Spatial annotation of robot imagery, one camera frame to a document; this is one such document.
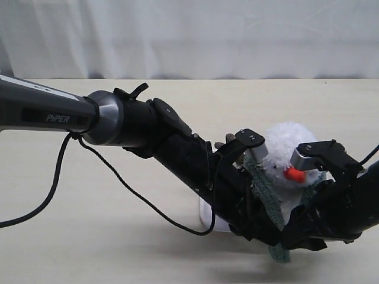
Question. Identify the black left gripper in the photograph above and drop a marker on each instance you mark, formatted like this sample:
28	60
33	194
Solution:
235	203

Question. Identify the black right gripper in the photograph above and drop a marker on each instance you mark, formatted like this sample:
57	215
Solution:
312	224

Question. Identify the white plush snowman toy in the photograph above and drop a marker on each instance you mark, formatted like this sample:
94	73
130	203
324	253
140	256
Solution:
281	140

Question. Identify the green fuzzy scarf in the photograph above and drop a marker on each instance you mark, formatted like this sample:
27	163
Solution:
278	194

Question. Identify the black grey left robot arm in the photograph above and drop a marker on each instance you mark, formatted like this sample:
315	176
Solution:
149	129

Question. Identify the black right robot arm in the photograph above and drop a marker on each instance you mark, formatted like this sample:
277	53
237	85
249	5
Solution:
342	208

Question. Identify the white square tray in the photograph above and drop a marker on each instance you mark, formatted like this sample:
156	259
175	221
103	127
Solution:
206	218

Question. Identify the white backdrop curtain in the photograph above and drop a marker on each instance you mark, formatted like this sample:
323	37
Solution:
189	39

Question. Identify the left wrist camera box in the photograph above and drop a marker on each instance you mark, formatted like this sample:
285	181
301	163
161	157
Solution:
244	143

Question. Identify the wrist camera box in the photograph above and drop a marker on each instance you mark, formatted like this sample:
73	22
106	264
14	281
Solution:
326	156
244	143

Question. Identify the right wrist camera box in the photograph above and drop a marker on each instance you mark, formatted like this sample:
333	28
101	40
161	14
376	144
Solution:
326	156

